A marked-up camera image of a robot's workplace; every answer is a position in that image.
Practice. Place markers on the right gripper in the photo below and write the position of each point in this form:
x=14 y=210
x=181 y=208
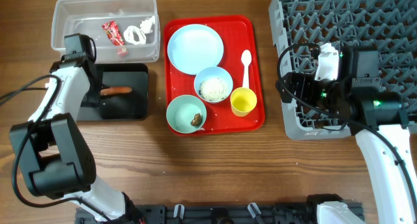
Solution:
x=306 y=81

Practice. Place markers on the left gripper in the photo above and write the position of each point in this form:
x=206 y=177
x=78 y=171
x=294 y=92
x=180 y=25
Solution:
x=92 y=99

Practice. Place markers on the orange carrot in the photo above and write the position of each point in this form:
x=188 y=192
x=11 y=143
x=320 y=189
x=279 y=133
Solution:
x=110 y=91

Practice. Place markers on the red snack wrapper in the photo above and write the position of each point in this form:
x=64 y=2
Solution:
x=114 y=35

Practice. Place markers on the white plastic ring wrapper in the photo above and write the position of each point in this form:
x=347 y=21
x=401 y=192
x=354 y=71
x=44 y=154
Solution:
x=134 y=35

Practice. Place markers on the yellow plastic cup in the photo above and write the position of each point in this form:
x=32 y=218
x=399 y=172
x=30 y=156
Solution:
x=243 y=101

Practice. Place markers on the white tissue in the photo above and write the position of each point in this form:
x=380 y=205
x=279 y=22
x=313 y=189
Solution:
x=146 y=25

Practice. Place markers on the white rice pile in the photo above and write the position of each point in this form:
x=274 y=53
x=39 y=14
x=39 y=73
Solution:
x=213 y=89

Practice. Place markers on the light blue rice bowl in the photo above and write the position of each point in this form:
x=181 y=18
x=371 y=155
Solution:
x=213 y=72

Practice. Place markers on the brown food scrap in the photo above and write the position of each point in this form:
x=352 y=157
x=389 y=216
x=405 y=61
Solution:
x=197 y=120

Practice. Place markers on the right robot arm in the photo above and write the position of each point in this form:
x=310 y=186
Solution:
x=346 y=86

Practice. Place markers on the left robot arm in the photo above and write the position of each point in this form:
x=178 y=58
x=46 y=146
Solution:
x=53 y=164

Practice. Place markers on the grey dishwasher rack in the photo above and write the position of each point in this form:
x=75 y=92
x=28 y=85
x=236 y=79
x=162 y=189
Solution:
x=387 y=25

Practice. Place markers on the black plastic tray bin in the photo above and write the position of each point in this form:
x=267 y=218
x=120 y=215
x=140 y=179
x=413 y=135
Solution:
x=127 y=106

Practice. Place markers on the clear plastic bin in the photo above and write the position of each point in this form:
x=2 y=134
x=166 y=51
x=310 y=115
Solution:
x=87 y=17

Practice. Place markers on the white plastic spoon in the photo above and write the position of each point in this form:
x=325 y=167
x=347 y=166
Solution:
x=246 y=60

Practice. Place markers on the red serving tray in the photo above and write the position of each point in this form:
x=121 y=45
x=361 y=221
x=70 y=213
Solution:
x=236 y=33

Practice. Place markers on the mint green bowl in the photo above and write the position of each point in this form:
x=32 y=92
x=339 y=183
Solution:
x=180 y=112

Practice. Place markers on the light blue plate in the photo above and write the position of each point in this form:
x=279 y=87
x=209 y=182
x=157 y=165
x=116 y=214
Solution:
x=195 y=47

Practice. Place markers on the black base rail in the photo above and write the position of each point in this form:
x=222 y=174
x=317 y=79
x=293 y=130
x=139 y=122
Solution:
x=279 y=213

